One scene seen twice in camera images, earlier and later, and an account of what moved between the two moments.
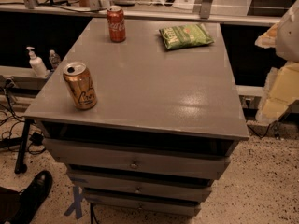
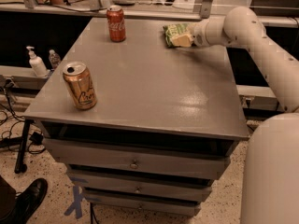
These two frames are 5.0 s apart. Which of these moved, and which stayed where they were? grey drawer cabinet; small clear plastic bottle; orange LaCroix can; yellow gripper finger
Moved: yellow gripper finger
Stayed: grey drawer cabinet; small clear plastic bottle; orange LaCroix can
